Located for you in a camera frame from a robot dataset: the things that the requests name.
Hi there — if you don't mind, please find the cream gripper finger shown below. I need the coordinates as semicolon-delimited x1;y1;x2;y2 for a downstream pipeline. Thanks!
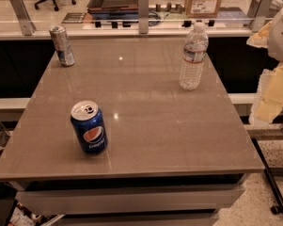
249;62;283;124
246;21;273;48

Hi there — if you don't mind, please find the blue pepsi can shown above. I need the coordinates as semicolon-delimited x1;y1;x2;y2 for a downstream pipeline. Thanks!
71;101;108;153

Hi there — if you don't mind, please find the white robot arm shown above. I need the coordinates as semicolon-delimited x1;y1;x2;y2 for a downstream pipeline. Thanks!
246;8;283;127

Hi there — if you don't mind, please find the silver redbull can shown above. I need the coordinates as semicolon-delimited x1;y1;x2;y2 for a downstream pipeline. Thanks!
49;25;75;67

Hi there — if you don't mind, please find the brown cardboard box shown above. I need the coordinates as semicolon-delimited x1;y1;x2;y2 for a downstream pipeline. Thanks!
184;0;222;18

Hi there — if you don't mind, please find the clear plastic water bottle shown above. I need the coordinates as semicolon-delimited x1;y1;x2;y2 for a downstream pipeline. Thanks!
179;22;209;90

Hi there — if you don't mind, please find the upper grey drawer front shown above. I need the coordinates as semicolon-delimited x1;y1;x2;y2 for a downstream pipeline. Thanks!
16;185;244;215

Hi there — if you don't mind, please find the grey drawer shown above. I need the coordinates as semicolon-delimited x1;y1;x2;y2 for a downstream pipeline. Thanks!
16;185;244;215
55;213;218;226

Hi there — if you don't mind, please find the grey metal tray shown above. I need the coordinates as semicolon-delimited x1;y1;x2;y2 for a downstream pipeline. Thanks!
86;0;148;13

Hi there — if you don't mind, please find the lower grey drawer front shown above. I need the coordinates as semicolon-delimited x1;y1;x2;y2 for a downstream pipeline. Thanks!
55;213;218;226

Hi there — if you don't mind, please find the right metal glass bracket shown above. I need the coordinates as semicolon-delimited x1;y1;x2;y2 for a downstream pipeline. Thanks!
251;0;273;32

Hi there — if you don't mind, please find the metal glass bracket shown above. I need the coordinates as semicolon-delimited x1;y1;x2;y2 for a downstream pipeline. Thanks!
9;0;35;36
138;0;149;34
251;0;273;32

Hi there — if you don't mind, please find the black floor rail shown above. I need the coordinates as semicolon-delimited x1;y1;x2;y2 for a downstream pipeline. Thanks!
252;138;283;215

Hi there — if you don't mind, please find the middle metal glass bracket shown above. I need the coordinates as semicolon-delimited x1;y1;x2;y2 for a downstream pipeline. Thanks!
138;0;149;34

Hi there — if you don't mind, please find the left metal glass bracket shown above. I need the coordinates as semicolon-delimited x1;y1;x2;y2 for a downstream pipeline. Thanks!
9;0;35;36

